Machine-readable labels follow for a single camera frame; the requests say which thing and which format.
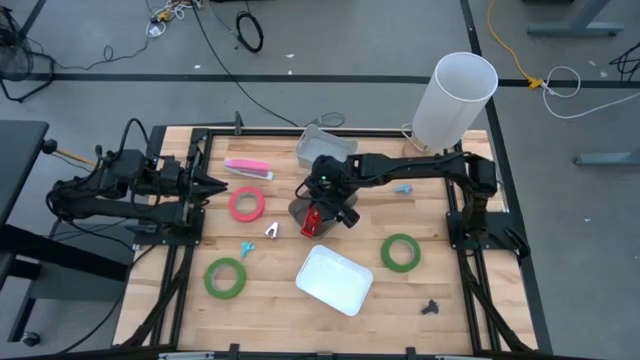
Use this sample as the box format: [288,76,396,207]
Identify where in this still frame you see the white lamp cord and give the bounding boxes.
[399,122,429,152]

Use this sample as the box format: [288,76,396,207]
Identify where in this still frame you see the tangled plug cables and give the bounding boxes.
[144,0,205,39]

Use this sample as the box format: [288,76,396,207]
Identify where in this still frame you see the black cable tangle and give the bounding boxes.
[608,42,640,81]

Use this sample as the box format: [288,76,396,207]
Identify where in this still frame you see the grey desk leg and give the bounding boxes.
[573,149,640,167]
[527,0,625,37]

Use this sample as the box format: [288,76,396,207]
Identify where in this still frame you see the white plastic bin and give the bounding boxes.
[294,244,375,318]

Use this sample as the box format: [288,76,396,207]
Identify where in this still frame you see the long black floor cable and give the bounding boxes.
[189,0,300,129]

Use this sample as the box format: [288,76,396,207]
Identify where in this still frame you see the pink stapler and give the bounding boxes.
[223,158,275,182]

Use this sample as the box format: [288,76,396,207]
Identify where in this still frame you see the wooden stick black knob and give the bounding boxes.
[40,138,99,167]

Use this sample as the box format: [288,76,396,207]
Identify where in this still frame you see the black floor fan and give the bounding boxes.
[0,7,56,104]

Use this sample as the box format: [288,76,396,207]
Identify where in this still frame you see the grey plastic bin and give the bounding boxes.
[294,123,359,170]

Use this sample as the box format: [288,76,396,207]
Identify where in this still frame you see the black side desk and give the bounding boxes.
[0,119,136,349]

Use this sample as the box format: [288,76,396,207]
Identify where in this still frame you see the white floor cable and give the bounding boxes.
[541,66,640,120]

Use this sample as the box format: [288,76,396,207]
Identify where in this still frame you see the red tape roll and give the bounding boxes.
[227,186,267,223]

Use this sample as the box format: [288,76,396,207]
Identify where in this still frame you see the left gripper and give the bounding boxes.
[158,148,229,224]

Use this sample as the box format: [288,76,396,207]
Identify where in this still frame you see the black aluminium rig frame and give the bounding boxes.
[112,124,554,360]

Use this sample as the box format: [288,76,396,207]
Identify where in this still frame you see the thin black floor cable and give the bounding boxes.
[49,35,151,72]

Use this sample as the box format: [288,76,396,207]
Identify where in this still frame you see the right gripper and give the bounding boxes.
[298,185,362,229]

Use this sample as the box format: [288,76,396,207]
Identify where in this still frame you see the green tape roll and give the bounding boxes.
[203,256,248,301]
[380,232,422,274]

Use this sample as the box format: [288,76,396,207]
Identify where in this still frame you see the yellow extension cable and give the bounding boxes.
[487,0,545,90]

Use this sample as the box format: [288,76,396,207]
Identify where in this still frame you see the red stapler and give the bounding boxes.
[300,205,322,239]

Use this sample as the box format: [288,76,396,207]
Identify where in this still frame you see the black cable coil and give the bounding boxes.
[235,10,265,54]

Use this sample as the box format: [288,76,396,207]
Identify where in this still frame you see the grey cable loop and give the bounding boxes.
[305,111,347,129]

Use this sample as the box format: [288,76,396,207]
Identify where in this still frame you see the white shade table lamp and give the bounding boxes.
[401,51,500,156]

